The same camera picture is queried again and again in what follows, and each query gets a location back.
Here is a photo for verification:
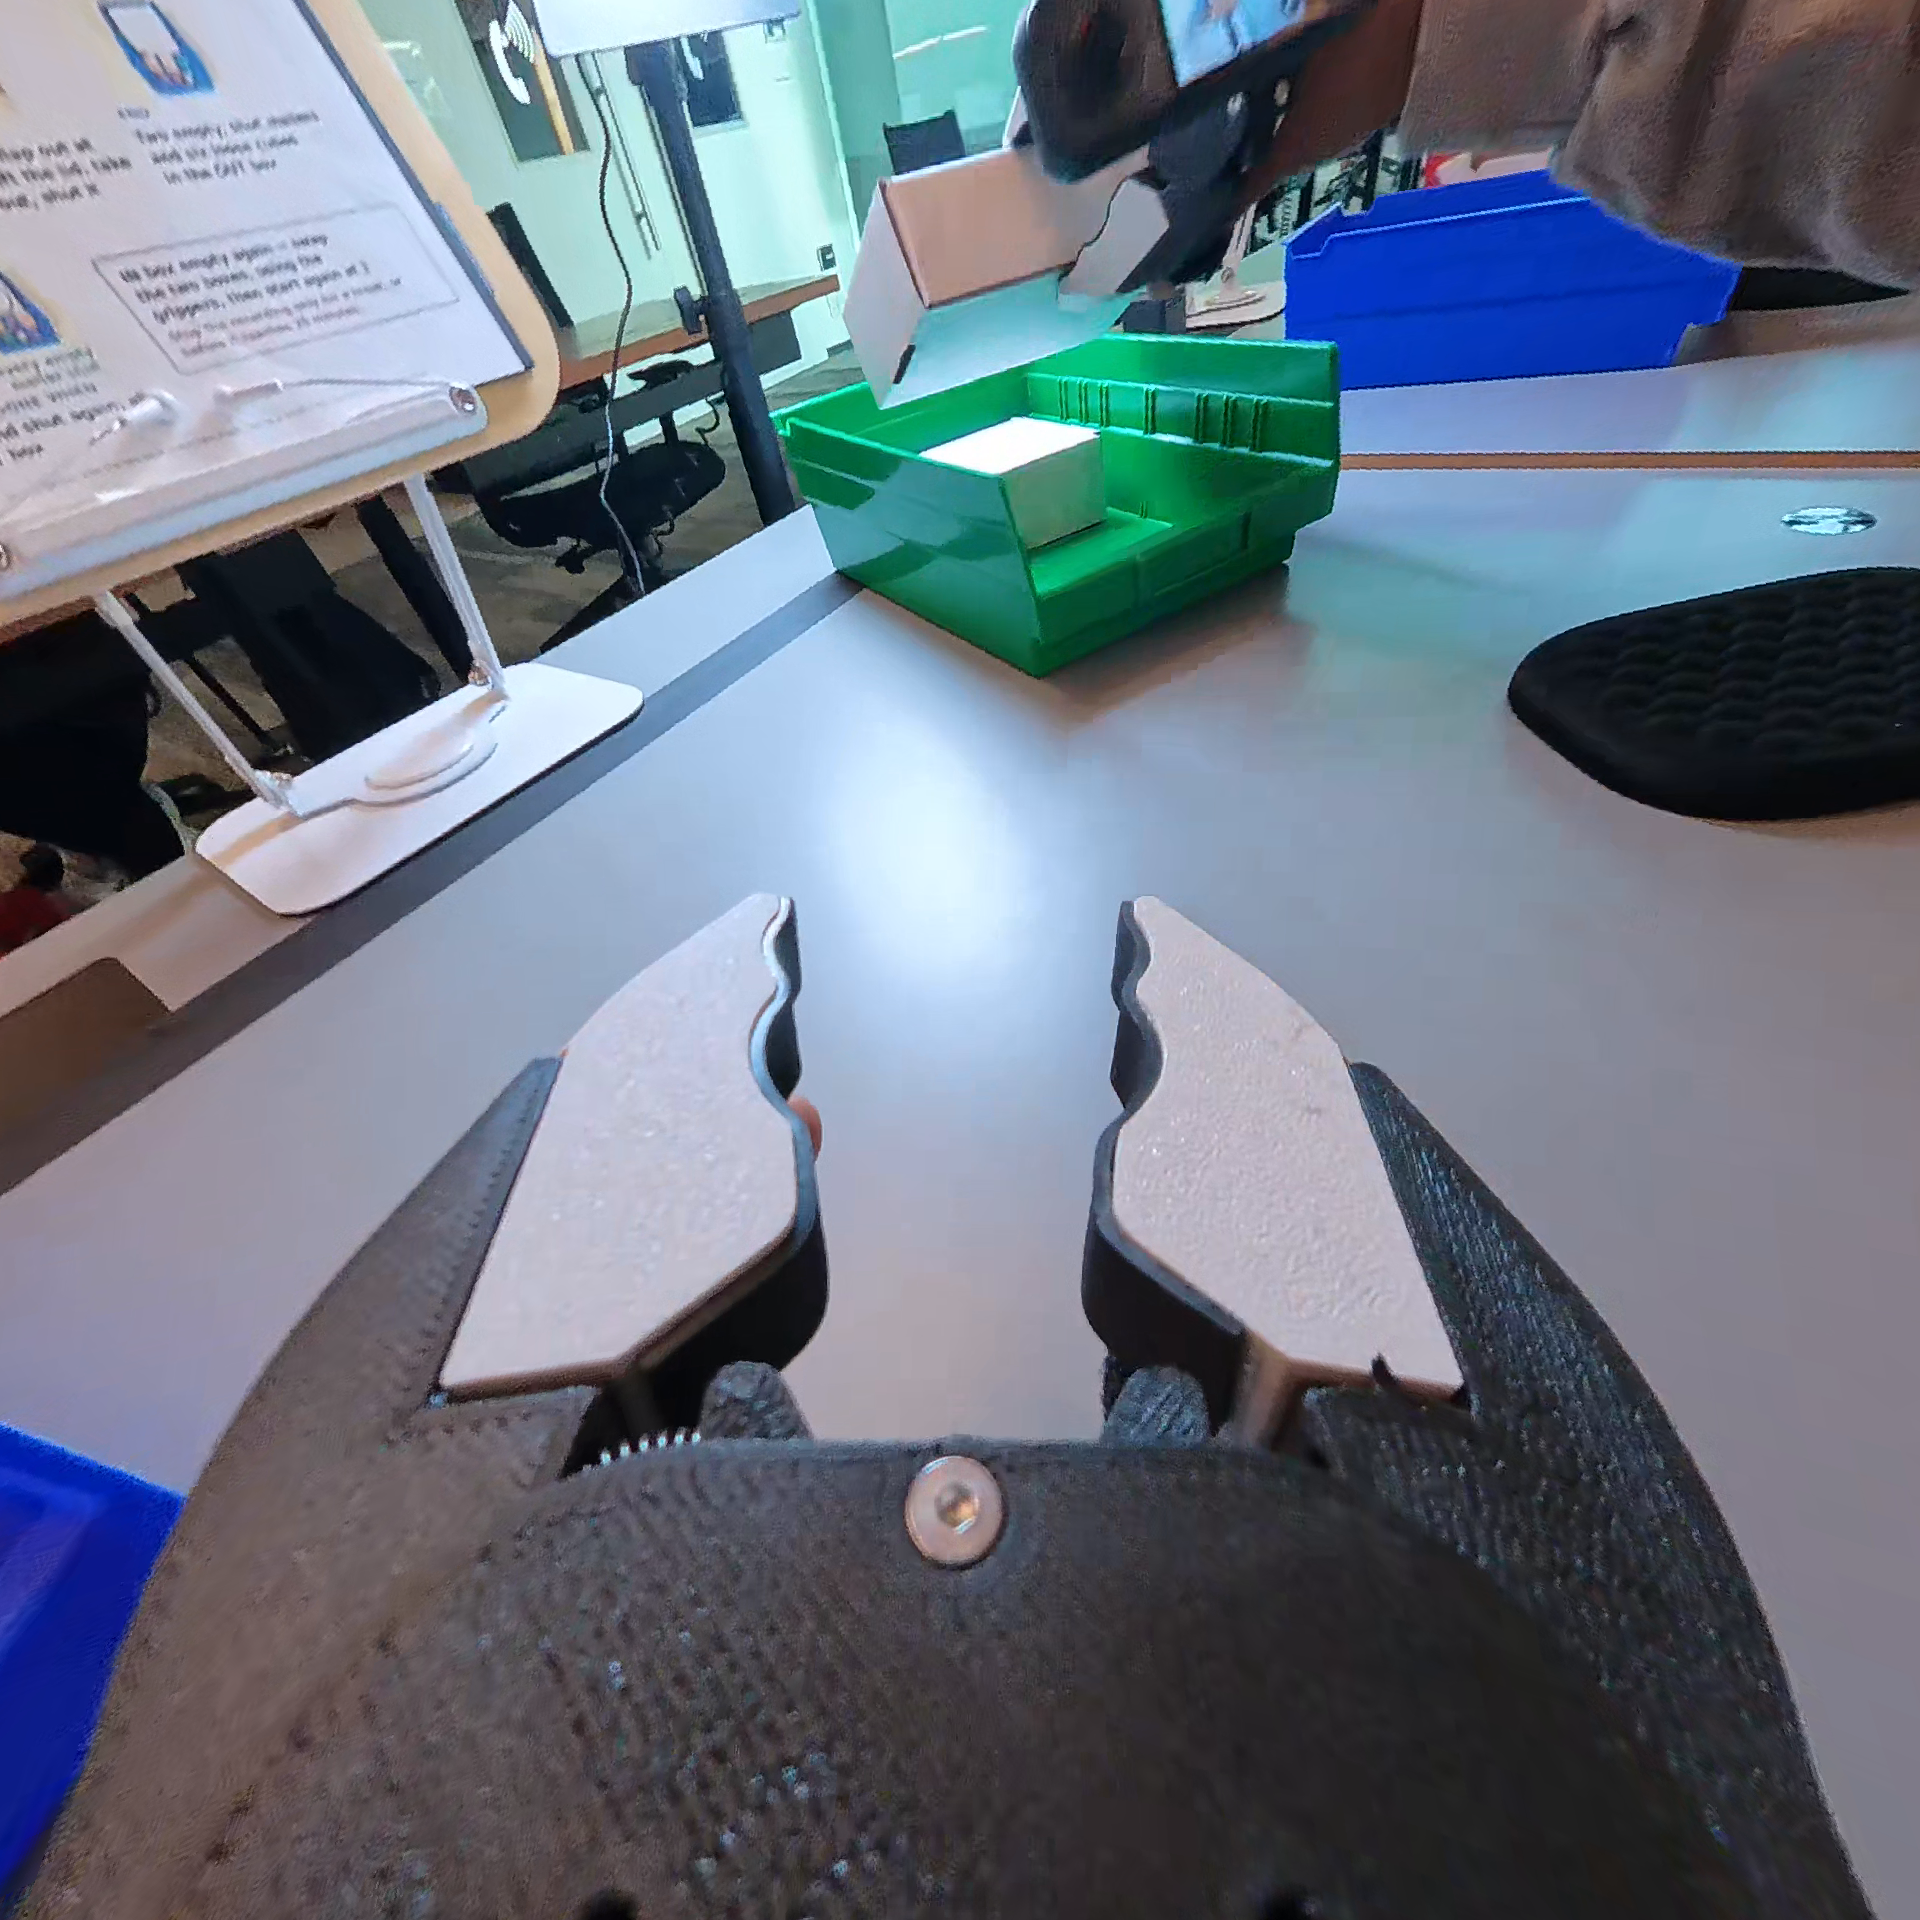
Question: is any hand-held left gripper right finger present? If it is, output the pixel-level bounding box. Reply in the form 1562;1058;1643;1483
1081;893;1470;1454

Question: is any black monitor pole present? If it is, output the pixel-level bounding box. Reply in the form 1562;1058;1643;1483
630;41;800;527

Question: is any thin hanging cable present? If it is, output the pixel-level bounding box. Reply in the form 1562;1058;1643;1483
595;56;666;589

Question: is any person's right hand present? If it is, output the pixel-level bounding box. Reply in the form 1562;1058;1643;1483
1267;5;1428;203

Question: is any black office chair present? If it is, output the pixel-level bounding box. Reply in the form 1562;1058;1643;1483
451;434;731;606

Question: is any white cardboard box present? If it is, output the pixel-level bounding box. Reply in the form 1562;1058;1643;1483
842;146;1146;410
919;416;1109;552

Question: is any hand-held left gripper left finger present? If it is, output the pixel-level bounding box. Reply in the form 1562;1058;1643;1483
438;893;832;1450

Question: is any brown background table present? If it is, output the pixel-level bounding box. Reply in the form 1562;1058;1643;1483
552;274;842;396

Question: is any black textured mat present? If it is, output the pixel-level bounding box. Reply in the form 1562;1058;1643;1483
1506;565;1920;824

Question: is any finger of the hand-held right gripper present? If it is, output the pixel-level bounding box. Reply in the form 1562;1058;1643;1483
1056;176;1177;301

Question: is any black wall poster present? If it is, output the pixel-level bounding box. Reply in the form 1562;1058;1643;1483
473;0;590;164

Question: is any blue plastic bin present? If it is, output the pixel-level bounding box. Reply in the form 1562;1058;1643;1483
1282;168;1742;392
0;1421;186;1910

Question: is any wooden document stand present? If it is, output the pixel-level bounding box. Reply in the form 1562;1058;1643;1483
0;0;648;918

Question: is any printed instruction sheet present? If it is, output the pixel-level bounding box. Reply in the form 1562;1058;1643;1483
0;0;520;527

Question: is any green plastic bin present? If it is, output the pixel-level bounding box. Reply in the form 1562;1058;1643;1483
773;331;1343;680

